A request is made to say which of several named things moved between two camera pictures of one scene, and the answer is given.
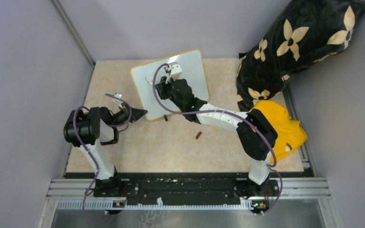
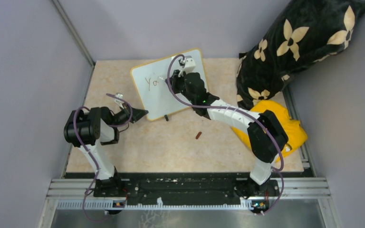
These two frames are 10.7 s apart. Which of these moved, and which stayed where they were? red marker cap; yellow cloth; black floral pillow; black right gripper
Moved: black right gripper
Stayed: black floral pillow; yellow cloth; red marker cap
